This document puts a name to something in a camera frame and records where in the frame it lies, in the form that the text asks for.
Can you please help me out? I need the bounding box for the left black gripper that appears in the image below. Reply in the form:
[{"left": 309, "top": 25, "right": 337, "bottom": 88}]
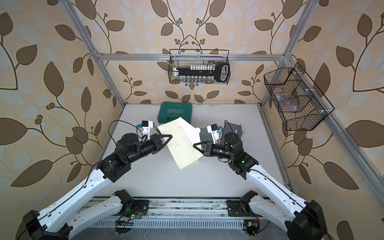
[{"left": 125, "top": 133, "right": 171, "bottom": 165}]

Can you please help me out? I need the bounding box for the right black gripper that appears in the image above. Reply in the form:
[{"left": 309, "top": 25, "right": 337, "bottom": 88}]
[{"left": 194, "top": 140, "right": 235, "bottom": 162}]

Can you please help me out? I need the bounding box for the light blue envelope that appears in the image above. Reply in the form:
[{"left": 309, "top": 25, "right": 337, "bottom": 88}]
[{"left": 199, "top": 127, "right": 213, "bottom": 142}]

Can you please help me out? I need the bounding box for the yellow envelope red seal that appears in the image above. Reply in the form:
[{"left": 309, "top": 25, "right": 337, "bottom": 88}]
[{"left": 158, "top": 117, "right": 203, "bottom": 170}]

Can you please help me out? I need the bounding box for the dark grey envelope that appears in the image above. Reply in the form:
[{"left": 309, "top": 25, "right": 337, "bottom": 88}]
[{"left": 222, "top": 122, "right": 243, "bottom": 138}]

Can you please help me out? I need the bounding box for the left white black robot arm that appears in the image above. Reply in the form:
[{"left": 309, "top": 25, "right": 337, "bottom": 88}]
[{"left": 18, "top": 133, "right": 173, "bottom": 240}]

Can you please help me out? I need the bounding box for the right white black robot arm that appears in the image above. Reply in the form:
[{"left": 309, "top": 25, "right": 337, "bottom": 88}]
[{"left": 193, "top": 133, "right": 328, "bottom": 240}]

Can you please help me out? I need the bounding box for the green tool case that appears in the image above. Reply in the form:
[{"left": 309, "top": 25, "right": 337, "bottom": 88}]
[{"left": 157, "top": 102, "right": 193, "bottom": 124}]

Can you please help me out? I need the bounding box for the black socket set holder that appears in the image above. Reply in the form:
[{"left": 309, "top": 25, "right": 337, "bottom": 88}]
[{"left": 169, "top": 62, "right": 231, "bottom": 84}]

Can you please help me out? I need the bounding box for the clear plastic bag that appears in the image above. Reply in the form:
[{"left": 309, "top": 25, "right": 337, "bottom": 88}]
[{"left": 273, "top": 87, "right": 300, "bottom": 112}]

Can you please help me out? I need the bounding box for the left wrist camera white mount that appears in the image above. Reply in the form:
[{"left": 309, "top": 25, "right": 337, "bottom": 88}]
[{"left": 137, "top": 121, "right": 154, "bottom": 140}]

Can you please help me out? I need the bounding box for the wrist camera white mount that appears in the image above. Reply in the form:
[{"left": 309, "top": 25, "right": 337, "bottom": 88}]
[
  {"left": 207, "top": 124, "right": 223, "bottom": 144},
  {"left": 137, "top": 121, "right": 154, "bottom": 140}
]

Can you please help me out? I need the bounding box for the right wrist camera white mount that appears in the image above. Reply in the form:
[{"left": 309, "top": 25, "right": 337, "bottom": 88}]
[{"left": 207, "top": 124, "right": 223, "bottom": 144}]

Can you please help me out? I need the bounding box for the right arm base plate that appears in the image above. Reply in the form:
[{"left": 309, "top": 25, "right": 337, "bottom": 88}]
[{"left": 227, "top": 191, "right": 258, "bottom": 218}]

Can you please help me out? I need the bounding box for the aluminium rail front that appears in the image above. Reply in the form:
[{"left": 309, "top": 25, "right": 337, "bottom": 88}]
[{"left": 63, "top": 197, "right": 313, "bottom": 220}]

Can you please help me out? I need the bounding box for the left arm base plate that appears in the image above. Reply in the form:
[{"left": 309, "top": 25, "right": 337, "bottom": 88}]
[{"left": 110, "top": 190, "right": 150, "bottom": 216}]

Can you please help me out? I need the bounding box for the black wire basket back wall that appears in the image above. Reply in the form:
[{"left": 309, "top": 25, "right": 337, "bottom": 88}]
[{"left": 168, "top": 49, "right": 231, "bottom": 85}]

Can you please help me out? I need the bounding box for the black wire basket wall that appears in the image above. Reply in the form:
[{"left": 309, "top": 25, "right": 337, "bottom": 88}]
[
  {"left": 264, "top": 63, "right": 335, "bottom": 131},
  {"left": 168, "top": 49, "right": 231, "bottom": 85}
]

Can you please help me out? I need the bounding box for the right electronics board with wires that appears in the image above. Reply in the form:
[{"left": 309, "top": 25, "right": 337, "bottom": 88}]
[{"left": 243, "top": 215, "right": 261, "bottom": 236}]

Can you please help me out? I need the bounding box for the electronics board with wires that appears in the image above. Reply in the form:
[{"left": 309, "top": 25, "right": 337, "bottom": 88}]
[
  {"left": 243, "top": 215, "right": 261, "bottom": 236},
  {"left": 115, "top": 208, "right": 139, "bottom": 235}
]

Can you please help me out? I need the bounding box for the left electronics board with wires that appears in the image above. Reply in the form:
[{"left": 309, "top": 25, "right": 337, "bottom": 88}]
[{"left": 115, "top": 208, "right": 139, "bottom": 235}]

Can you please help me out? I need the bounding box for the black wire basket right wall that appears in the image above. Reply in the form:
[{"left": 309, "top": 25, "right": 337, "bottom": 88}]
[{"left": 264, "top": 63, "right": 335, "bottom": 131}]

